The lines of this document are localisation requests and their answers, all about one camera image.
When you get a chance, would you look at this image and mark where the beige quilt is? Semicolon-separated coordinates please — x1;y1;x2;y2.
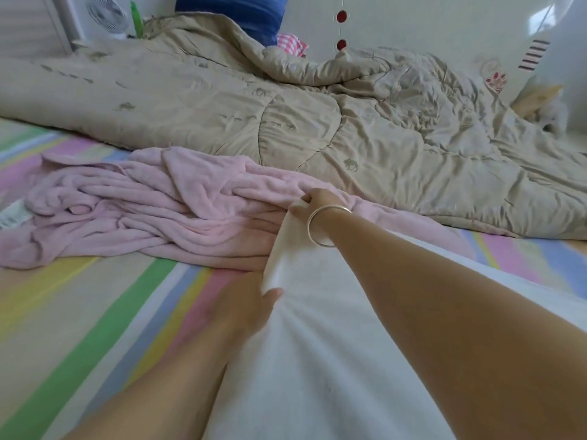
0;12;587;241

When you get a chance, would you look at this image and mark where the green bottle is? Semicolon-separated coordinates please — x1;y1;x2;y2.
129;2;146;39

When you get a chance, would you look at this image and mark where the person's right forearm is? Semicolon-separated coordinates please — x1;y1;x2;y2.
316;210;587;440

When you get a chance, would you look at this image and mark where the white headboard with red dots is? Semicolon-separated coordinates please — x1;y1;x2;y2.
275;0;587;106

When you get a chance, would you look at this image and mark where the pink patterned pillow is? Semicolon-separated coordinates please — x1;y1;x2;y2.
277;32;310;59

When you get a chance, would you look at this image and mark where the silver bracelet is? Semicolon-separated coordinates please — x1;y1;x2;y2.
305;205;354;248

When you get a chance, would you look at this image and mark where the cream plush toy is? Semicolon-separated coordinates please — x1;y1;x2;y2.
512;85;574;136

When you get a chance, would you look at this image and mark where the person's left forearm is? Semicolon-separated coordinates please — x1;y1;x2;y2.
64;325;244;440

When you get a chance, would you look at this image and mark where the blue pillow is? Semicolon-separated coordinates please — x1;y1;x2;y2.
174;0;292;46

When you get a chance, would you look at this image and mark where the small white desk fan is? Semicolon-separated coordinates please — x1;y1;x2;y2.
81;0;132;44

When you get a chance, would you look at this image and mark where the pink fleece blanket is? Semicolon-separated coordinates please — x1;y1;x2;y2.
0;146;478;271

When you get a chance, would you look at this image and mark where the person's left hand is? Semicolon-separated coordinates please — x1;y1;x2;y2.
209;270;286;349

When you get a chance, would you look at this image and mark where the person's right hand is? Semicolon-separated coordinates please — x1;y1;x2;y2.
290;188;352;237

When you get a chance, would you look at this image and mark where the cream fleece blanket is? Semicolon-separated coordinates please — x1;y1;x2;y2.
202;210;587;440

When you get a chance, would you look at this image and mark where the striped pastel bed sheet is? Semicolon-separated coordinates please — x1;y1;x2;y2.
0;117;587;440

